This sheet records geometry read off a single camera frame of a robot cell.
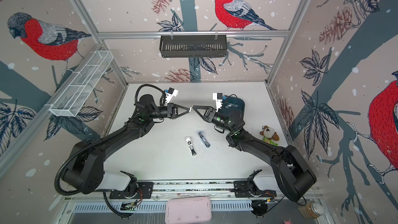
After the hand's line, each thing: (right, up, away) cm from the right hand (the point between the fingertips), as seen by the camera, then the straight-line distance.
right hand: (192, 112), depth 68 cm
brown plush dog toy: (+45, -16, +22) cm, 52 cm away
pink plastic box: (-2, -43, -1) cm, 43 cm away
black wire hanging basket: (-2, +42, +39) cm, 57 cm away
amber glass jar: (+49, -39, -7) cm, 63 cm away
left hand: (-2, -1, 0) cm, 2 cm away
